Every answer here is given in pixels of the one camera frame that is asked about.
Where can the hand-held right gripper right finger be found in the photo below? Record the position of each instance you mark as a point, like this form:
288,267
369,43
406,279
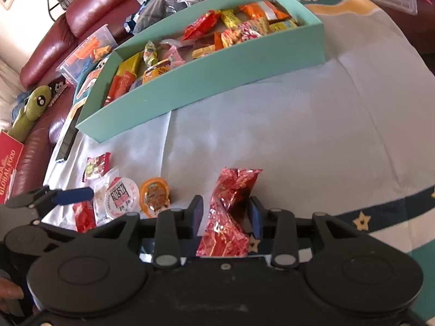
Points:
255,217

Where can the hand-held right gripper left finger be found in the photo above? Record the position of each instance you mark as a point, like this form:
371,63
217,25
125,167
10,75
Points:
195,217

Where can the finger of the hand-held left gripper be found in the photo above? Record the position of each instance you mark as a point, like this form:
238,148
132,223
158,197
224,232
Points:
73,195

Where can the red foil snack packet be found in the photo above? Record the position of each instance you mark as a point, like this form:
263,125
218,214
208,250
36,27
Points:
231,190

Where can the white round lidded cup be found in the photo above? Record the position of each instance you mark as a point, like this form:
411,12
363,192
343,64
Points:
117,193

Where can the teal cardboard box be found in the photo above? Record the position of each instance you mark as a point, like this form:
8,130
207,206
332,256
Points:
210,78

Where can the person's left hand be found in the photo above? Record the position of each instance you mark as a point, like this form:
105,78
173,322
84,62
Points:
10,288

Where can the small red snack packet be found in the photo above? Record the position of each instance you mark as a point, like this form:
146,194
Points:
84,217

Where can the red green candy packet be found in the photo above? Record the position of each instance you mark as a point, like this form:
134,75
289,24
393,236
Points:
97,168

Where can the orange jelly cup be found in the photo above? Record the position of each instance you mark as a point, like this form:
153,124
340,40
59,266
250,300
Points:
154,197

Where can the black phone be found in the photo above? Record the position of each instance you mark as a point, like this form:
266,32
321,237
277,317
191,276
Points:
66,139

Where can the red cardboard box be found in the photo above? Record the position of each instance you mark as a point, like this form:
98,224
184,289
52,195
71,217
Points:
8,169

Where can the green plush toy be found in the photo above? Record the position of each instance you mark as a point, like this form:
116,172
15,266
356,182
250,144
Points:
32,107

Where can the black white printed card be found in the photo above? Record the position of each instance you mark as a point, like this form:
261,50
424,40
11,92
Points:
56,90

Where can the red orange snack bar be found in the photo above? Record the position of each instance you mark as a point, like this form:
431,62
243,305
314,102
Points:
117,88

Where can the clear bin with orange toys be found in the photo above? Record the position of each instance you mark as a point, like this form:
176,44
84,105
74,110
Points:
85,54

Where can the yellow long snack bar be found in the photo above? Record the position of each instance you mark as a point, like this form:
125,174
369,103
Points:
131,64

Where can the heap of assorted snack packets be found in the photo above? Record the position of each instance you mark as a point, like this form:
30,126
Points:
200,27

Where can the maroon leather sofa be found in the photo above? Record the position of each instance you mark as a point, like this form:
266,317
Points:
88,3

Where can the yellow square snack packet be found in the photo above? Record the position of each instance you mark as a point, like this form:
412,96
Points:
283,25

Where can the orange silver snack packet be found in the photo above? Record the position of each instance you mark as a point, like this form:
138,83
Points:
258,10

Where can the grey plastic bag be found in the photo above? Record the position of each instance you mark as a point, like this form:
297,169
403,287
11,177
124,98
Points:
166,5

